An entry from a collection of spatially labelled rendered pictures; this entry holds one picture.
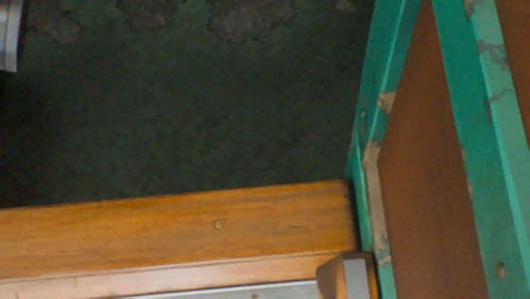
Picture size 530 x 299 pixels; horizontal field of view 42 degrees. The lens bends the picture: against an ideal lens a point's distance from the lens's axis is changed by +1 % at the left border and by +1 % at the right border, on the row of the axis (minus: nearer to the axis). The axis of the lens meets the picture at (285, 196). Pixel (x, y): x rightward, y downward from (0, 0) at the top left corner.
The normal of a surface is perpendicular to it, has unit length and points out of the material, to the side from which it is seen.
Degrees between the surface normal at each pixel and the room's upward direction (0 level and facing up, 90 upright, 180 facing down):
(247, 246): 0
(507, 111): 0
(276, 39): 0
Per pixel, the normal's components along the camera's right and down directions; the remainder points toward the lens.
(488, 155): -1.00, 0.09
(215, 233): -0.01, -0.35
